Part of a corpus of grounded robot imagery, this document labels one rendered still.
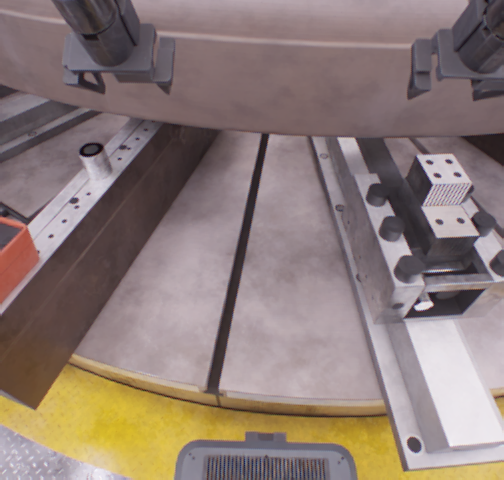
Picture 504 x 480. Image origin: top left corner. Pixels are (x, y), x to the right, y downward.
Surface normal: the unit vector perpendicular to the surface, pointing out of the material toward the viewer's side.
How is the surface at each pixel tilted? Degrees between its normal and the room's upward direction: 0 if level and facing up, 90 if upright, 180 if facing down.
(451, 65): 30
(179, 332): 0
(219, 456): 0
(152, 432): 0
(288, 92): 90
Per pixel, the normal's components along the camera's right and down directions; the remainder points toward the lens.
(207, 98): -0.19, 0.75
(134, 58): -0.01, -0.18
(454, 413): 0.00, -0.65
